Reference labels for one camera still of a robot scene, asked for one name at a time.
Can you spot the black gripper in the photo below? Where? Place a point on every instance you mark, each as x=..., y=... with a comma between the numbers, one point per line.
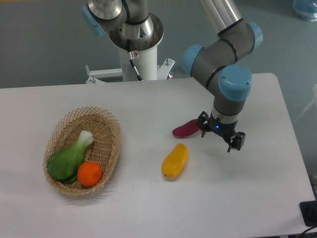
x=223, y=126

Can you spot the orange fruit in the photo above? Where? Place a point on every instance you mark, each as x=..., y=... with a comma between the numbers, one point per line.
x=89, y=173

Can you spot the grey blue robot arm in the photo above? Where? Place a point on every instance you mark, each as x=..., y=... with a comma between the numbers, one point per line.
x=214, y=67

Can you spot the woven wicker basket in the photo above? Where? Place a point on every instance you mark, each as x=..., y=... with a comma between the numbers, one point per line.
x=104, y=149

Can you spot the purple sweet potato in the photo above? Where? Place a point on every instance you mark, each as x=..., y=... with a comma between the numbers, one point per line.
x=187, y=129

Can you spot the yellow mango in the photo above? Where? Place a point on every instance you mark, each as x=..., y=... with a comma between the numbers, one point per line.
x=175, y=162

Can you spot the black device at table edge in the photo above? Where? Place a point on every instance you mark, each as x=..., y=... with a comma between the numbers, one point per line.
x=309, y=212

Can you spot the blue bag in corner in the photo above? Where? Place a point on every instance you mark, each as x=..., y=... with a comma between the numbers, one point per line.
x=306, y=9

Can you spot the green bok choy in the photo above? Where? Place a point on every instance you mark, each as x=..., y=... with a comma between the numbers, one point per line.
x=64, y=164

